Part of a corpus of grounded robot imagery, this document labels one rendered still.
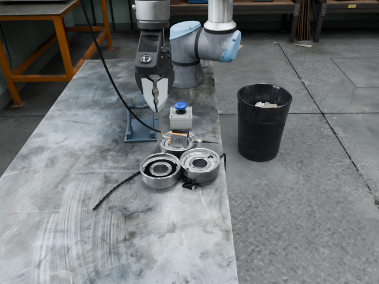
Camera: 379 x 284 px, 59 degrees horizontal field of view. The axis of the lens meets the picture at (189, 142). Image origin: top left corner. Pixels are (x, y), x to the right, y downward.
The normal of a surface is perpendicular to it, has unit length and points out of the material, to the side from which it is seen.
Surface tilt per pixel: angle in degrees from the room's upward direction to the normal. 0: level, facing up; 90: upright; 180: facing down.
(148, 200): 0
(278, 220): 0
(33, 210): 0
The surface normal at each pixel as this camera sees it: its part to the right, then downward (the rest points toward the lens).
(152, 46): 0.00, -0.54
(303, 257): -0.02, -0.82
